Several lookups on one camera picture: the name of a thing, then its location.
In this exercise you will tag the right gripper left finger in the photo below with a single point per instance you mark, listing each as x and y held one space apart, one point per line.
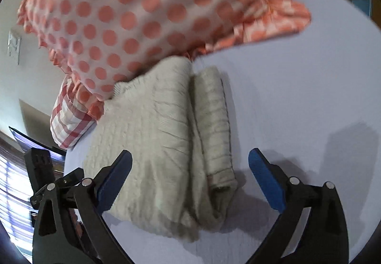
55 237

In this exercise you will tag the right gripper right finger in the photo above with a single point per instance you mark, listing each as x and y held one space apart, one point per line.
324 238

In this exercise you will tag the beige cable knit sweater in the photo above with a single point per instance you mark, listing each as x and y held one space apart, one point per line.
175 124

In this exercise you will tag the red white checkered pillow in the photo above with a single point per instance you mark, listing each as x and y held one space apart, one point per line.
70 118

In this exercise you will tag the orange polka dot pillow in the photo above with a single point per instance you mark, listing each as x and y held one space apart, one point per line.
101 42

